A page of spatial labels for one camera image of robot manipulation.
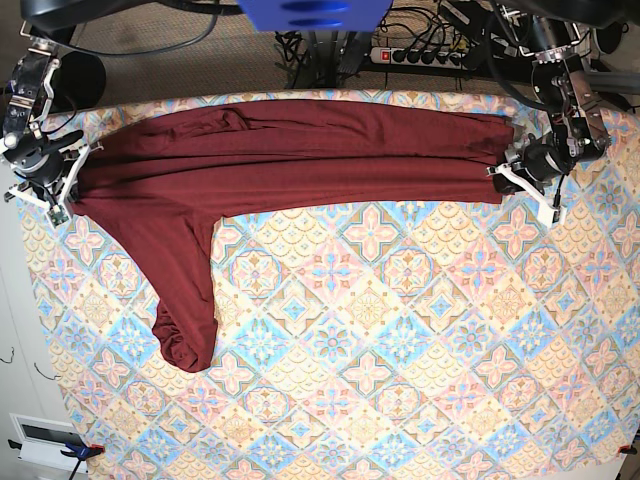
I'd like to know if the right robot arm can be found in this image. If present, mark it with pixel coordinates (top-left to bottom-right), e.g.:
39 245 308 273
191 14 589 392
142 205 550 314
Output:
1 37 106 228

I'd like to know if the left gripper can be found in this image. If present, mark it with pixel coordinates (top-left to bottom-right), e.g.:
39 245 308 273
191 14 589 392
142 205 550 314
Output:
486 147 566 229

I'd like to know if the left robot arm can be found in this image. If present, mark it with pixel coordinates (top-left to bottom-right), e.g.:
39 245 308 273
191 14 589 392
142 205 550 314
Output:
482 1 610 229

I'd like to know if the dark red t-shirt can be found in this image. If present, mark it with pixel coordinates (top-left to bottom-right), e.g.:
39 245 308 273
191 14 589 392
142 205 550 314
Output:
73 100 514 373

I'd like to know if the patterned colourful tablecloth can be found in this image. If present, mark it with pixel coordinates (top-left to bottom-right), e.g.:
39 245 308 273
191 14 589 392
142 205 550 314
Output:
18 111 639 479

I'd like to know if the blue plastic mount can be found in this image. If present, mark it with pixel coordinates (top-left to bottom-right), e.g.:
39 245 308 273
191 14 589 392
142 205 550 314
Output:
238 0 392 32

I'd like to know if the blue handled clamp lower left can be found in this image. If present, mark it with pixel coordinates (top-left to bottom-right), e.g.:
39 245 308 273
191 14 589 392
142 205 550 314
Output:
8 440 105 479

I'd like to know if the black round stool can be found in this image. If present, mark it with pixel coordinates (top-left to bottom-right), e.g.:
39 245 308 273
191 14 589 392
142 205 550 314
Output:
52 52 106 112

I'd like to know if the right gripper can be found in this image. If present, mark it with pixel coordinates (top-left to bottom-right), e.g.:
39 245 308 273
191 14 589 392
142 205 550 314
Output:
3 142 104 225

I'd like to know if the white wall socket box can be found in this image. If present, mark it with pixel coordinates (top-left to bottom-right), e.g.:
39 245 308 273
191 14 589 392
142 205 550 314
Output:
9 413 82 473

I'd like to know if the white power strip red switch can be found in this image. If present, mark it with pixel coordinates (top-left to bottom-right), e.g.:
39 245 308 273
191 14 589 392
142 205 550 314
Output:
369 47 466 69

